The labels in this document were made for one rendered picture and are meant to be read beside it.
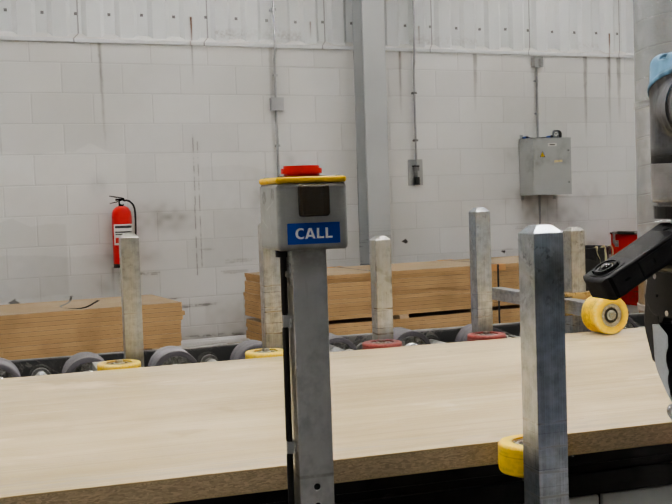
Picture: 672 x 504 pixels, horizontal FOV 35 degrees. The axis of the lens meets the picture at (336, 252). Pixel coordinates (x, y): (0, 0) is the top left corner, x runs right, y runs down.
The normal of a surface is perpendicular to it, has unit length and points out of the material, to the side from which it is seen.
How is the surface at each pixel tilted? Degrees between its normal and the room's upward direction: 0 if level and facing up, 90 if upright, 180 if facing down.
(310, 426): 90
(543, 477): 90
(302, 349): 90
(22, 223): 90
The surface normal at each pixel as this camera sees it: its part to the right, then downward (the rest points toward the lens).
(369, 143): 0.40, 0.04
